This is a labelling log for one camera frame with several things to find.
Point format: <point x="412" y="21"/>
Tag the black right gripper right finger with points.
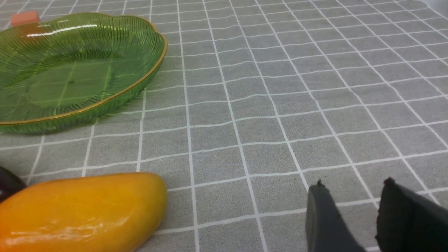
<point x="409" y="222"/>

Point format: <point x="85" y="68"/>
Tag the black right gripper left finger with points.
<point x="325" y="228"/>

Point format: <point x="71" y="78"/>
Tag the orange mango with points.
<point x="106" y="213"/>

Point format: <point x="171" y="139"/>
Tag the purple eggplant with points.
<point x="10" y="184"/>

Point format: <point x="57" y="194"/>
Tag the grey checked tablecloth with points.
<point x="255" y="101"/>

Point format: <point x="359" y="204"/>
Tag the green leaf-shaped glass plate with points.
<point x="75" y="69"/>

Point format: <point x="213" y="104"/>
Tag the small orange cube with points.
<point x="31" y="16"/>

